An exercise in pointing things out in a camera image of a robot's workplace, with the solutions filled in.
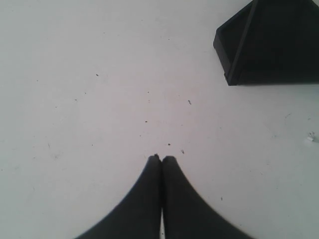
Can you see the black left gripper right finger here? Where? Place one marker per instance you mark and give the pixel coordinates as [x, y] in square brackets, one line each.
[185, 214]

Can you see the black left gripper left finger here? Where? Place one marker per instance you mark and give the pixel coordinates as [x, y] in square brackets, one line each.
[138, 215]

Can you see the small white debris scrap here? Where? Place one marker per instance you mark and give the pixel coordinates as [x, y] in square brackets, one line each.
[311, 136]

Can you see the black metal shelf rack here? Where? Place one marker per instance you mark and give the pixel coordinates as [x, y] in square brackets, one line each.
[270, 42]

